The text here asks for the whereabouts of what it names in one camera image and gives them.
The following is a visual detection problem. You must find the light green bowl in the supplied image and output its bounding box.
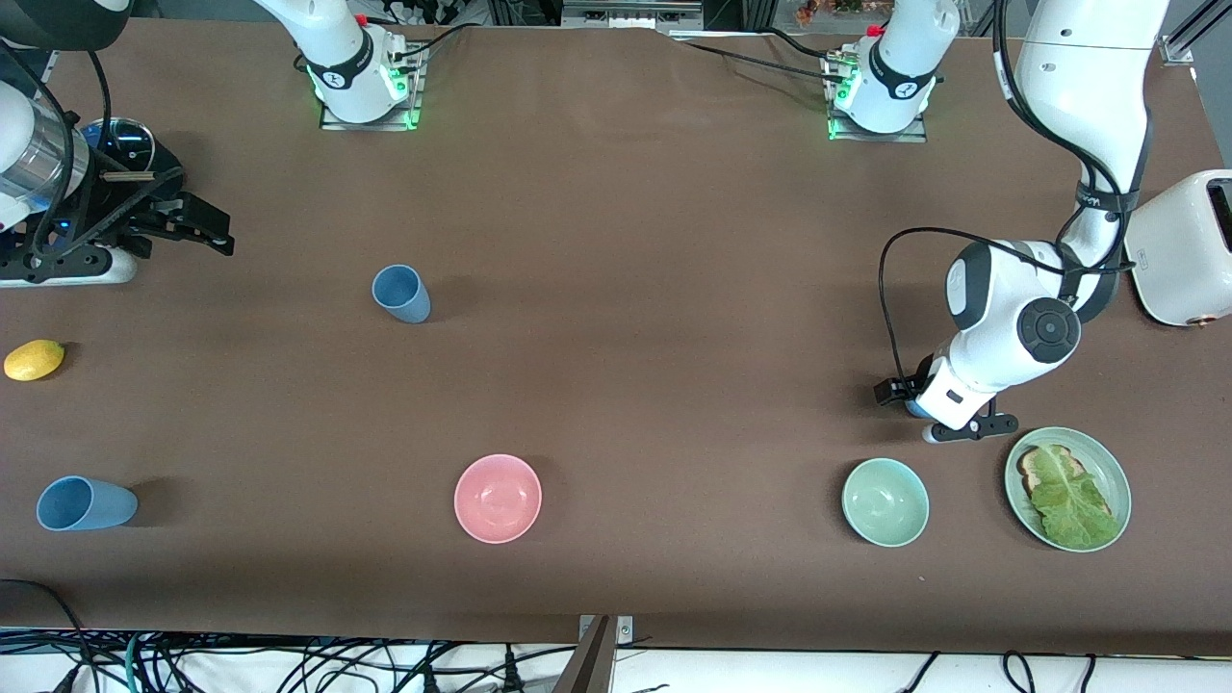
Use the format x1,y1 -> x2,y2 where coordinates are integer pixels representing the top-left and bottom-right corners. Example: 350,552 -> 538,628
841,457 -> 931,548

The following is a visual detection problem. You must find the toasted bread slice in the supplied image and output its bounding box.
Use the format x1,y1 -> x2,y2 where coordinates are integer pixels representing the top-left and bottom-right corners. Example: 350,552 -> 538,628
1016,444 -> 1089,500

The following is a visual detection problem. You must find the green lettuce leaf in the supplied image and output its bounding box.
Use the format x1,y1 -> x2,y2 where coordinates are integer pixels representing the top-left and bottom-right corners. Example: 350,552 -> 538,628
1030,445 -> 1122,552

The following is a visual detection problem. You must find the light green plate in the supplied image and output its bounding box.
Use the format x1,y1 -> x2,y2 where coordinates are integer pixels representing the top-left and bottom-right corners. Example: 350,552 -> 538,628
1004,426 -> 1133,553

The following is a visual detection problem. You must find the yellow lemon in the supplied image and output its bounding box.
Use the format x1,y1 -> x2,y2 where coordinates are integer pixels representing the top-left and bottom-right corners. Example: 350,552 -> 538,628
3,339 -> 66,383

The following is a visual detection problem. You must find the white toaster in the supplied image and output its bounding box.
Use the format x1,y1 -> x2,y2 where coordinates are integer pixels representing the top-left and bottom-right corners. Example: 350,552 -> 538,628
1122,169 -> 1232,329

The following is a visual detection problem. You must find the pink bowl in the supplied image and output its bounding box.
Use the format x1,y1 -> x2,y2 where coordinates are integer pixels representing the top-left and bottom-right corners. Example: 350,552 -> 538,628
453,453 -> 543,545

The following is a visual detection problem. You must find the grey metal box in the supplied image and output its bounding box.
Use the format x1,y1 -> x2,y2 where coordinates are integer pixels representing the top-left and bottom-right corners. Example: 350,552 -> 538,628
561,0 -> 706,36

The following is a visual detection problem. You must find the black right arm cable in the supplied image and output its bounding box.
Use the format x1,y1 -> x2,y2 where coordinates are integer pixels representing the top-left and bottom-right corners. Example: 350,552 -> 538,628
0,43 -> 184,266

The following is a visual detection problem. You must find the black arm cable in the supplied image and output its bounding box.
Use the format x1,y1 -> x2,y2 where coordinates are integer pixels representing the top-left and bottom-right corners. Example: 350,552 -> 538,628
878,0 -> 1137,381
0,43 -> 184,266

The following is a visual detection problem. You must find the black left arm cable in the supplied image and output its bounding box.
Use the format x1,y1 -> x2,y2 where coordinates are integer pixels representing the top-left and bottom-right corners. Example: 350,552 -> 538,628
878,0 -> 1137,381

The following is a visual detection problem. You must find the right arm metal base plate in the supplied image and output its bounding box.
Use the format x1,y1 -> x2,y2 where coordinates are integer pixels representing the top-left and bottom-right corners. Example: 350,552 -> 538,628
320,43 -> 425,132

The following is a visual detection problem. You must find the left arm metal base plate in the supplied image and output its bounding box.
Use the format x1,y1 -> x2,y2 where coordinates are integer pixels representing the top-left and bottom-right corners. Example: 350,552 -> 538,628
826,53 -> 930,144

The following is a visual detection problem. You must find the black base cable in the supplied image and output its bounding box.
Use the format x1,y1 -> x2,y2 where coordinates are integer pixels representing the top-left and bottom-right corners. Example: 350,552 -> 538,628
674,29 -> 848,83
390,21 -> 482,64

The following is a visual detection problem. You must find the grey metal post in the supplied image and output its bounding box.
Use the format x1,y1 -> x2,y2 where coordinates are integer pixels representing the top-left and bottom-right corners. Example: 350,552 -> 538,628
553,616 -> 617,693

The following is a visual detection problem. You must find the aluminium frame profile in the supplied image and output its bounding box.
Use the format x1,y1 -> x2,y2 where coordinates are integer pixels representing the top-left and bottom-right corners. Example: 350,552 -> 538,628
1160,0 -> 1232,66

